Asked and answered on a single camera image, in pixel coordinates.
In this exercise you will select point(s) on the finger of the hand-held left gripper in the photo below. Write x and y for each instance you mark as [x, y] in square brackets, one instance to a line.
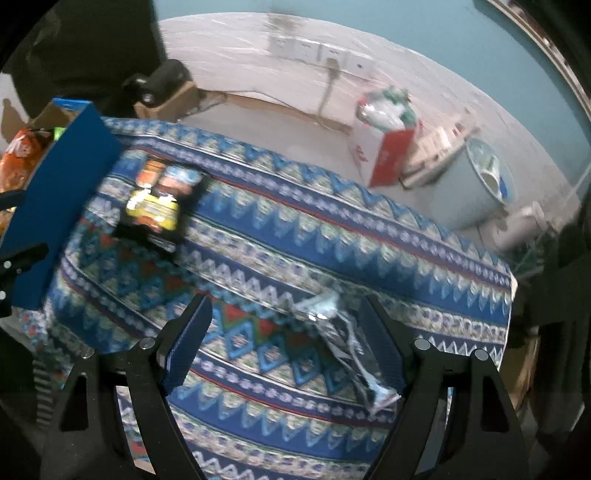
[11, 201]
[18, 263]

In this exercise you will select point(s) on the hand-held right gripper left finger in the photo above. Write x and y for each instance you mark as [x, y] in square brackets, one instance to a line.
[187, 346]

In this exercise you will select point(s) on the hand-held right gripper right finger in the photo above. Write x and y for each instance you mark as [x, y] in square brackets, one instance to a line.
[383, 346]

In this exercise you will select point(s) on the orange snack packet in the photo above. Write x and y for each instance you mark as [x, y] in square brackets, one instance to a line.
[18, 161]

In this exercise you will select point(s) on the narrow silver-blue snack packet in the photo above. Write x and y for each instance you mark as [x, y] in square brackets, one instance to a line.
[332, 318]

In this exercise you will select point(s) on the blue cardboard box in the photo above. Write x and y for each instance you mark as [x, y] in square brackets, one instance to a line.
[69, 175]

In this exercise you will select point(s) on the black snack packet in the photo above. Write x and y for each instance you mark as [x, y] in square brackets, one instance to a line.
[152, 207]

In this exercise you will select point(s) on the patterned blue tablecloth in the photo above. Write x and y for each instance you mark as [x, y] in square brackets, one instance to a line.
[286, 230]

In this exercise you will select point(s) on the light blue bin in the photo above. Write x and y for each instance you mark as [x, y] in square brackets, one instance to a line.
[466, 203]

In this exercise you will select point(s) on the dark cabinet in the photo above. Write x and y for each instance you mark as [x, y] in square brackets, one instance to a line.
[83, 46]

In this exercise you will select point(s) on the white plastic jug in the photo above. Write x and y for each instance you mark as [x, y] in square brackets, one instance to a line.
[519, 228]

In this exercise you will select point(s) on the dark cloth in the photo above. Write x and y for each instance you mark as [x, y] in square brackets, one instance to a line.
[563, 300]

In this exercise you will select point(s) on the red and white paper bag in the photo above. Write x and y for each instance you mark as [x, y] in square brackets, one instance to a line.
[388, 157]

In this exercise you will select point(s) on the black cylindrical device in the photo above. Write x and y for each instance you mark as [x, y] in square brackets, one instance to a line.
[159, 81]

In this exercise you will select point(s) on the brown cardboard box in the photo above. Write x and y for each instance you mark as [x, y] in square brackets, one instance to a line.
[178, 104]

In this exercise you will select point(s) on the white paper cup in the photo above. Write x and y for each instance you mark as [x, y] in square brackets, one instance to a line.
[491, 177]

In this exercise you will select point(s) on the white cartons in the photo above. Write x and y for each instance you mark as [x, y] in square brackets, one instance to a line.
[438, 143]

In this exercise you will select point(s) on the crumpled plastic wrappers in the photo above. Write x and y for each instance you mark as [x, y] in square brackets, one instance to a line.
[385, 108]

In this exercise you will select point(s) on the wooden frame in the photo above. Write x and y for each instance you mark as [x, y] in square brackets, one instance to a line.
[554, 46]

